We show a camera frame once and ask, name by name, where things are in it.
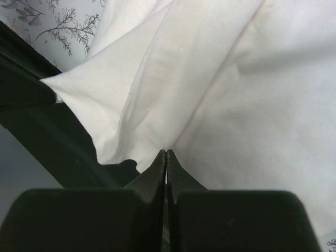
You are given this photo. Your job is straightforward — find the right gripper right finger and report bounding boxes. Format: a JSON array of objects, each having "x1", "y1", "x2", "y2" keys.
[{"x1": 166, "y1": 150, "x2": 321, "y2": 251}]

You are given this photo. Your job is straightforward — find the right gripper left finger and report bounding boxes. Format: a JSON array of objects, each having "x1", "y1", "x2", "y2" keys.
[{"x1": 1, "y1": 151, "x2": 166, "y2": 251}]

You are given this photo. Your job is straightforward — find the floral table cloth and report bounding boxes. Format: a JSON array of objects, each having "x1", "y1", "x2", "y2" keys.
[{"x1": 1, "y1": 0, "x2": 106, "y2": 72}]

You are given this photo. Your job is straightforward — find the white t shirt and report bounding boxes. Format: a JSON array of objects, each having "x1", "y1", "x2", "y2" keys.
[{"x1": 43, "y1": 1, "x2": 335, "y2": 236}]

